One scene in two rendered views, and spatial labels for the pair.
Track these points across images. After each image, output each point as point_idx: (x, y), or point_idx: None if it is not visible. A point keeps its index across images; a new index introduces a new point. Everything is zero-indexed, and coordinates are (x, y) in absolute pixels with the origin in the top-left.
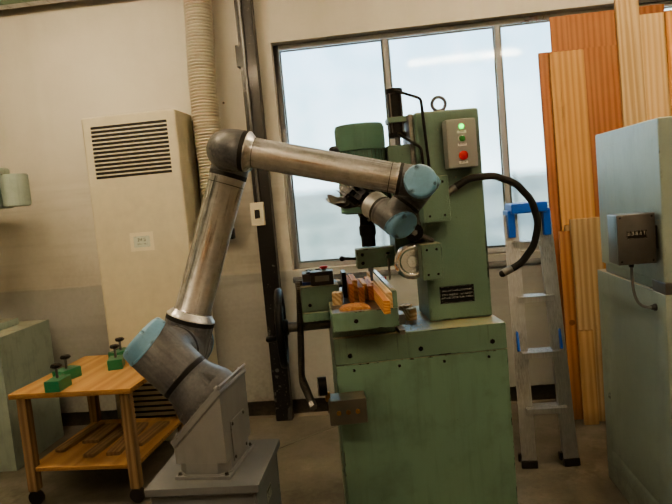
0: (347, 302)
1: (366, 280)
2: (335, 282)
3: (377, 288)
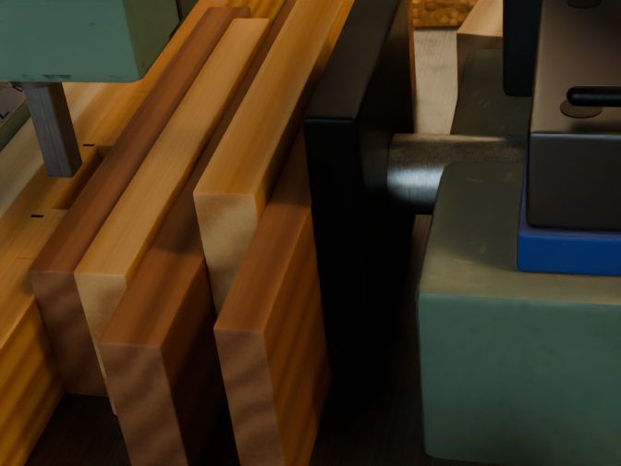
0: (424, 121)
1: (97, 201)
2: (477, 107)
3: (184, 24)
